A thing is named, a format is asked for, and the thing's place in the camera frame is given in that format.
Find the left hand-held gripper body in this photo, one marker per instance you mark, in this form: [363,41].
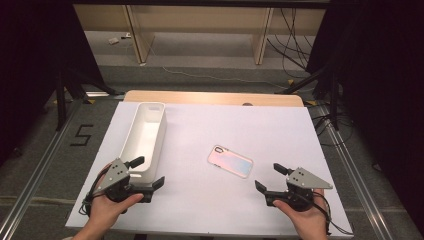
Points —
[115,173]

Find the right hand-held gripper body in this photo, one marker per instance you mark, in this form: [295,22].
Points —
[301,181]

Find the white plastic bin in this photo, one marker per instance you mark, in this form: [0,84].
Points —
[143,133]

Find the iridescent phone case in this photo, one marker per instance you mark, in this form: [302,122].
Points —
[230,161]

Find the person's left hand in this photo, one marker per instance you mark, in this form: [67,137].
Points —
[106,213]

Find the person's right hand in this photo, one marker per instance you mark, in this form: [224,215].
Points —
[310,223]

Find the white table cover sheet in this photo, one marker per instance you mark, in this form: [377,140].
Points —
[266,133]

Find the yellow floor tape piece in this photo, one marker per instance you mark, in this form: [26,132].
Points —
[290,82]
[311,102]
[89,101]

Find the round table grommet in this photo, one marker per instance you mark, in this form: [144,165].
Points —
[247,104]

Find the black metal stand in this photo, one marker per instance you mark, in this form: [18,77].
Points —
[334,100]
[60,100]

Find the small white floor object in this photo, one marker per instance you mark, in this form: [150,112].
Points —
[113,41]
[126,35]

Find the black curtain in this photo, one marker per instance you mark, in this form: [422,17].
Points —
[26,66]
[383,83]

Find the beige wooden shelf unit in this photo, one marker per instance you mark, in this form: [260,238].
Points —
[200,18]

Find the metal floor rail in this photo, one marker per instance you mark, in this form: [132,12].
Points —
[350,173]
[33,181]

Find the black metal frame bar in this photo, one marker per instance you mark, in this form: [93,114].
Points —
[200,2]

